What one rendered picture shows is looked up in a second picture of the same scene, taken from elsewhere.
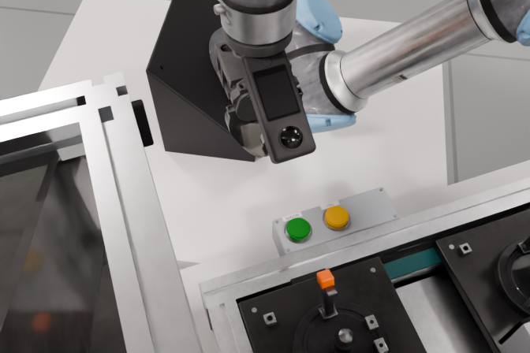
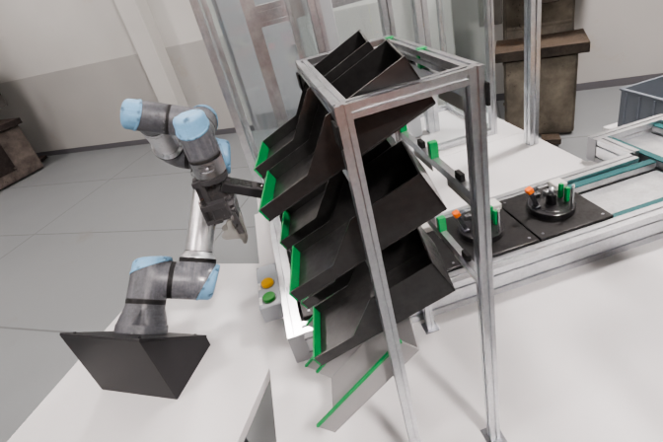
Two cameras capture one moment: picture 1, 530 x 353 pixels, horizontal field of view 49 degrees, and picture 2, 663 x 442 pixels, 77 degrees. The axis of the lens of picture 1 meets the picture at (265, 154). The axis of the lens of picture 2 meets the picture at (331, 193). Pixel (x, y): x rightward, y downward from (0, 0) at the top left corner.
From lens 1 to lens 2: 0.85 m
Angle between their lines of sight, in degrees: 59
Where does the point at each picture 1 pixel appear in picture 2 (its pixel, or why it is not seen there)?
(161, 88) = (152, 345)
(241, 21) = (217, 163)
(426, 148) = (235, 269)
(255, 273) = (288, 314)
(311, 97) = (200, 271)
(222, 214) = (240, 359)
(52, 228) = (327, 63)
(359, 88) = (209, 247)
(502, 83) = not seen: hidden behind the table
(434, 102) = not seen: hidden behind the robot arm
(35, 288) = (340, 52)
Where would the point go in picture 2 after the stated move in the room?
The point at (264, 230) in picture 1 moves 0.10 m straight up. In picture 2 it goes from (257, 336) to (248, 314)
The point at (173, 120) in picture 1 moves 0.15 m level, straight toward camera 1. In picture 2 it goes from (168, 365) to (221, 350)
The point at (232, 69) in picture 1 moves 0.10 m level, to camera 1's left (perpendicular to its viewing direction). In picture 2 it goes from (218, 201) to (202, 226)
